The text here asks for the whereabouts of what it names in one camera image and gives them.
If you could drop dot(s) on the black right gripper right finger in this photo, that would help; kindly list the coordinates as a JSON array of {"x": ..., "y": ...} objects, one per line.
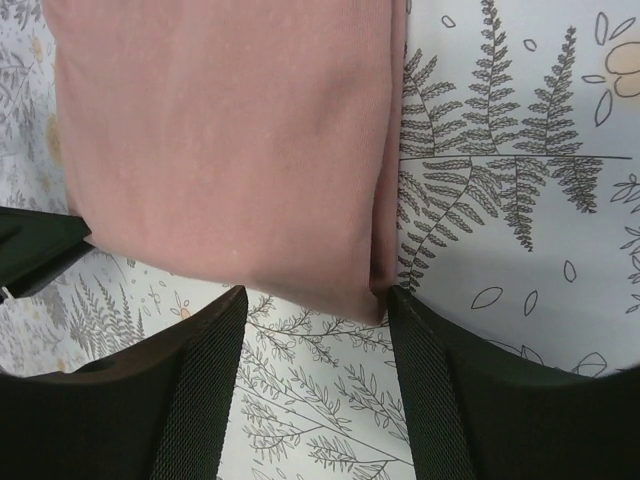
[{"x": 476, "y": 411}]

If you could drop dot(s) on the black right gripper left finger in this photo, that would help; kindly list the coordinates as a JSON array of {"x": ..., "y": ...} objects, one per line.
[{"x": 156, "y": 410}]

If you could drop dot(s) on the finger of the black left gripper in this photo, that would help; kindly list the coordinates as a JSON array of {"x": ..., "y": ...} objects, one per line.
[{"x": 37, "y": 247}]

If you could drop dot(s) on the pink t-shirt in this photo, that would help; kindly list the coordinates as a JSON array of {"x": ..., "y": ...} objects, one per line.
[{"x": 253, "y": 143}]

